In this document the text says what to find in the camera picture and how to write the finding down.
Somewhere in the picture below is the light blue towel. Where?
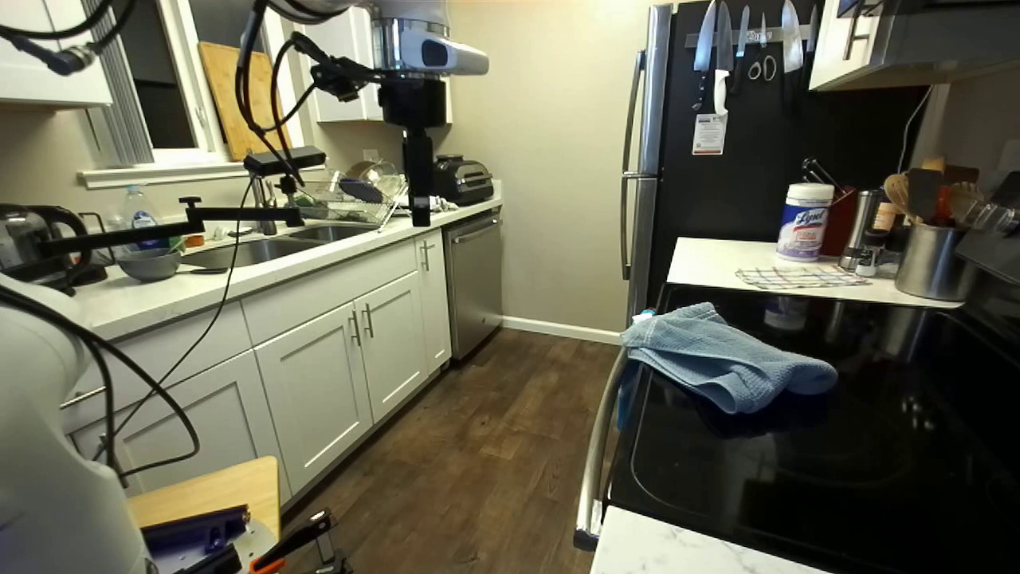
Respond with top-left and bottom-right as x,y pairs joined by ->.
621,302 -> 840,413

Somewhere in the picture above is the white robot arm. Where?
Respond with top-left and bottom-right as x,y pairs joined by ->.
0,302 -> 151,574

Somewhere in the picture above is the black glass-top oven range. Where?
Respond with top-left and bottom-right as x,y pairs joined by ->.
571,173 -> 1020,574

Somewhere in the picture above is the stainless dishwasher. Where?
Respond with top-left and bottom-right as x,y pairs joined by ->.
444,209 -> 502,361

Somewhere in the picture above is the white sink cabinet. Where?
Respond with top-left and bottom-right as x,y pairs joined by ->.
62,233 -> 449,496

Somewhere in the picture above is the black refrigerator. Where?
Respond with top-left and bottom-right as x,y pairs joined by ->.
617,0 -> 926,311

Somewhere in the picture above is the disinfecting wipes canister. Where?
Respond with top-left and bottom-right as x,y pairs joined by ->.
779,180 -> 836,258

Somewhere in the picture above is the wooden cutting board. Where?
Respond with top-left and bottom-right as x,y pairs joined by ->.
198,39 -> 294,165

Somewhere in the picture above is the grey bowl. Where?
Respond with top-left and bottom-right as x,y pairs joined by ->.
117,247 -> 180,284

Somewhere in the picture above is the steel utensil crock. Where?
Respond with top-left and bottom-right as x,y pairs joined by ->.
897,224 -> 967,300

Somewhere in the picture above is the white upper cabinet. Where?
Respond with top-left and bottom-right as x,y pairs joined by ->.
810,0 -> 1020,92

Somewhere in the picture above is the camera on black stand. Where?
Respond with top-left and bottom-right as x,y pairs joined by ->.
239,0 -> 493,230

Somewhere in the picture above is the steel oven door handle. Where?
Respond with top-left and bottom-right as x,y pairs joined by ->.
575,352 -> 624,551

